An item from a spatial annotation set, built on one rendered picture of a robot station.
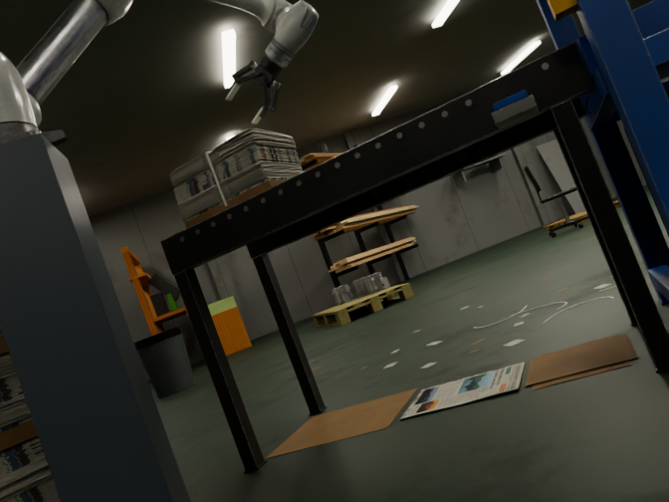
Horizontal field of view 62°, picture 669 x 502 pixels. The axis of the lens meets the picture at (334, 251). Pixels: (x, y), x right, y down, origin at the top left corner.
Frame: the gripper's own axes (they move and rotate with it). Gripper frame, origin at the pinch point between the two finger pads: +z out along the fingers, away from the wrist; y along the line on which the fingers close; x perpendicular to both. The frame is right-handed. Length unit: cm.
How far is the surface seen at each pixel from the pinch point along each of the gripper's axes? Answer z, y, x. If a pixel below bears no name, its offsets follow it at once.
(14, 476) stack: 87, 51, -81
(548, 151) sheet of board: -89, 15, 1069
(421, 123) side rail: -37, 61, -26
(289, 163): 4.4, 24.4, 4.8
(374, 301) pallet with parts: 163, 32, 392
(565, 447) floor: -9, 135, -56
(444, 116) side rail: -42, 65, -26
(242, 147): 5.9, 15.9, -13.8
